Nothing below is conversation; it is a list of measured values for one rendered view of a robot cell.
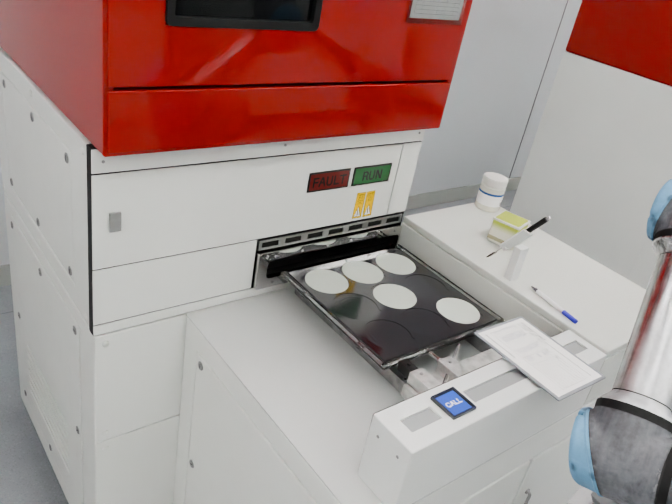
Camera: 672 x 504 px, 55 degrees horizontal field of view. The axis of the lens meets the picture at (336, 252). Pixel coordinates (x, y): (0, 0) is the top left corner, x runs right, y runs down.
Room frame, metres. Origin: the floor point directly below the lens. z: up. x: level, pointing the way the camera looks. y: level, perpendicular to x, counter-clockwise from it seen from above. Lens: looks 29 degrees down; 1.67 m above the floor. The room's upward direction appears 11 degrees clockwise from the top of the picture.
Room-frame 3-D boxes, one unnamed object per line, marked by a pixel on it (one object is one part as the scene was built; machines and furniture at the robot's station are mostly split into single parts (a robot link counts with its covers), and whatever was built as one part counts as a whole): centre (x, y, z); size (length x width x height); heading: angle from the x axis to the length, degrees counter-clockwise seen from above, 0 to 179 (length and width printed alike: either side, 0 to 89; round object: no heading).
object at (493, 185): (1.72, -0.40, 1.01); 0.07 x 0.07 x 0.10
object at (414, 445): (0.94, -0.34, 0.89); 0.55 x 0.09 x 0.14; 133
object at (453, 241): (1.44, -0.50, 0.89); 0.62 x 0.35 x 0.14; 43
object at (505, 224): (1.51, -0.42, 1.00); 0.07 x 0.07 x 0.07; 57
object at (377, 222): (1.40, 0.01, 0.96); 0.44 x 0.01 x 0.02; 133
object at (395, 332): (1.25, -0.15, 0.90); 0.34 x 0.34 x 0.01; 43
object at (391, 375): (1.12, -0.10, 0.84); 0.50 x 0.02 x 0.03; 43
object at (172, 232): (1.28, 0.15, 1.02); 0.82 x 0.03 x 0.40; 133
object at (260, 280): (1.39, 0.01, 0.89); 0.44 x 0.02 x 0.10; 133
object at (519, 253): (1.33, -0.40, 1.03); 0.06 x 0.04 x 0.13; 43
